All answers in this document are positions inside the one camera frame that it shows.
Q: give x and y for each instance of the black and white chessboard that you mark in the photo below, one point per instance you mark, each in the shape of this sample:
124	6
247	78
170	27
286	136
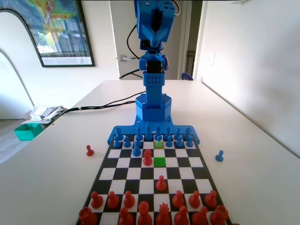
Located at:
187	173

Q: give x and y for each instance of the blue chess queen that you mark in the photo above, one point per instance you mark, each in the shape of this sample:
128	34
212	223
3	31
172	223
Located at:
158	131

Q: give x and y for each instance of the blue chess pawn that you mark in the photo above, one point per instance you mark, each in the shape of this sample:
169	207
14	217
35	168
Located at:
179	142
159	140
169	141
126	142
116	143
189	142
219	156

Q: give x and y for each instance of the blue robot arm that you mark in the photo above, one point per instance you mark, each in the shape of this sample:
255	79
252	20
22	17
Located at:
153	93

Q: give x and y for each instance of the white door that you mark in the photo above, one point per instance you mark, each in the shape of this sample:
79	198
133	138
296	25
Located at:
122	30

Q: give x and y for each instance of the red chess knight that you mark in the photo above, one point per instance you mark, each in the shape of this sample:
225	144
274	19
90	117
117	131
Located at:
200	216
147	158

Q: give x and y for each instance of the blue chess rook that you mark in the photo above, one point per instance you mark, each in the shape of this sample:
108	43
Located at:
118	134
186	134

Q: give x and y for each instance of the white arched panel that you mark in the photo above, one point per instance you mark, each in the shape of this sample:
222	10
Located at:
14	70

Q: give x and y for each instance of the blue chess bishop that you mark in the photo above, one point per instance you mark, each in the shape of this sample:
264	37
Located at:
138	133
168	132

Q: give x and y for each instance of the black framed wall poster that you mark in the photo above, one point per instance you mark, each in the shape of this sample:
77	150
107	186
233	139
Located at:
63	30

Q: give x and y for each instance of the green plastic box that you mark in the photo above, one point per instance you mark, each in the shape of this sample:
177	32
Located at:
27	132

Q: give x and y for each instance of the blue chair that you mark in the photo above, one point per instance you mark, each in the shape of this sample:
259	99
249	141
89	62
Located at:
186	76

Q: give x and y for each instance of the red chess rook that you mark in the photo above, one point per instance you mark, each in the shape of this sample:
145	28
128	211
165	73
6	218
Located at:
219	215
87	216

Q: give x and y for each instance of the red chess pawn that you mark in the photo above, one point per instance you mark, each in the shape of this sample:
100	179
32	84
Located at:
129	200
89	151
96	201
194	200
161	184
178	199
211	199
113	201

